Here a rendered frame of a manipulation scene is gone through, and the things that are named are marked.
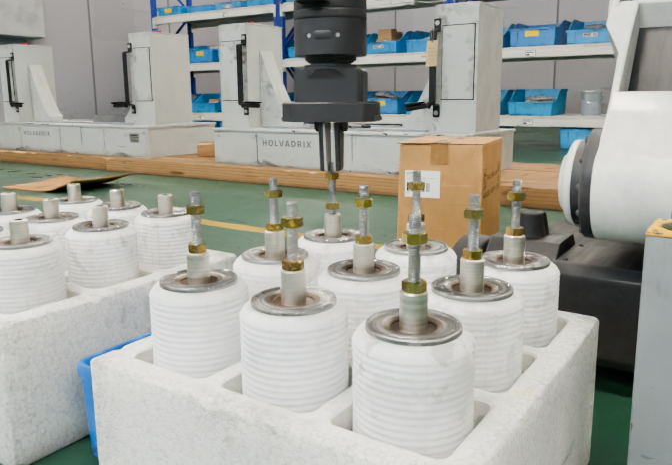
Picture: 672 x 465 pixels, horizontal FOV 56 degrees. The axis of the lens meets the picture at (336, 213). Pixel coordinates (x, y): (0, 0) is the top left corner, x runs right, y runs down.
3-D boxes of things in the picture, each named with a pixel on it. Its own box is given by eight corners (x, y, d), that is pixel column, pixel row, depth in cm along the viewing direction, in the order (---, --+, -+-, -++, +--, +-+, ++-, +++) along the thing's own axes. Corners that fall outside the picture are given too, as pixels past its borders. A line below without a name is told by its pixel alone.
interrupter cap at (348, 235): (330, 230, 87) (330, 225, 87) (374, 238, 82) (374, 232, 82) (291, 240, 82) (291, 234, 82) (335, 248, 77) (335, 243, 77)
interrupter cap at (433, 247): (415, 262, 70) (415, 256, 70) (370, 249, 76) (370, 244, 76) (461, 251, 75) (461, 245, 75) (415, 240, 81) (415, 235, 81)
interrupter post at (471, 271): (453, 292, 60) (454, 257, 59) (469, 287, 61) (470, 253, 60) (473, 298, 58) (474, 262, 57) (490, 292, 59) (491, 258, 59)
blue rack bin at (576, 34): (580, 48, 526) (581, 22, 522) (630, 46, 504) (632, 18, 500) (563, 45, 485) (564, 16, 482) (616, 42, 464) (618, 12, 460)
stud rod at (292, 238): (296, 288, 55) (294, 203, 54) (286, 287, 56) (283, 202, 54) (300, 285, 56) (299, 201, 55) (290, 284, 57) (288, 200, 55)
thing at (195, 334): (190, 489, 59) (180, 303, 56) (142, 448, 66) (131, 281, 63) (272, 450, 66) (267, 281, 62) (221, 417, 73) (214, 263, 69)
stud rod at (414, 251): (405, 309, 50) (406, 214, 48) (417, 307, 50) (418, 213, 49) (410, 313, 49) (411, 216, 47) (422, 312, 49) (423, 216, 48)
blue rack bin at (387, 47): (385, 57, 621) (385, 35, 618) (421, 55, 601) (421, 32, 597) (359, 55, 580) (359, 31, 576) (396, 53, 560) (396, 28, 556)
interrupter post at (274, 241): (271, 255, 74) (270, 227, 73) (289, 257, 73) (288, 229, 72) (260, 260, 72) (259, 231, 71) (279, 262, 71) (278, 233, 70)
